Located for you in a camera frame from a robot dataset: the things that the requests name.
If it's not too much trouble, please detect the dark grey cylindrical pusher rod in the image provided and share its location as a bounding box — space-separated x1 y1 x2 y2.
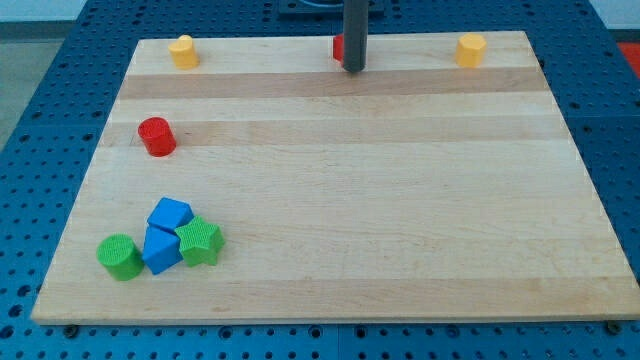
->
343 0 368 73

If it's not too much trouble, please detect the red star block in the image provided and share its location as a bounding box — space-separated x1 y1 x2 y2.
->
332 34 344 64

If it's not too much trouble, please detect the yellow hexagon block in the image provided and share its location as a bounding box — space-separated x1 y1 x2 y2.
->
454 33 487 68

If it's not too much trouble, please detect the green star block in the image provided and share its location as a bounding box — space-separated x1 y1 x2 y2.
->
175 216 225 267

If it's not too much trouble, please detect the yellow heart block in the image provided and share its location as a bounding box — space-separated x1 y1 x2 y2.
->
168 35 200 70

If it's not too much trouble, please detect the light wooden board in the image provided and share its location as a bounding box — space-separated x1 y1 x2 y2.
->
32 31 639 325

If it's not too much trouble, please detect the red cylinder block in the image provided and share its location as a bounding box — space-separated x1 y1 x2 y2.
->
137 117 177 157

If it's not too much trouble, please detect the blue cube block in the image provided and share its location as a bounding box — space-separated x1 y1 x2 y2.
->
147 197 194 233

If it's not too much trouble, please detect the blue triangle block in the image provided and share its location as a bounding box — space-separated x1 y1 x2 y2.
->
142 226 183 275

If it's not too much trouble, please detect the green cylinder block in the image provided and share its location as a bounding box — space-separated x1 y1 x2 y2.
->
96 233 144 281

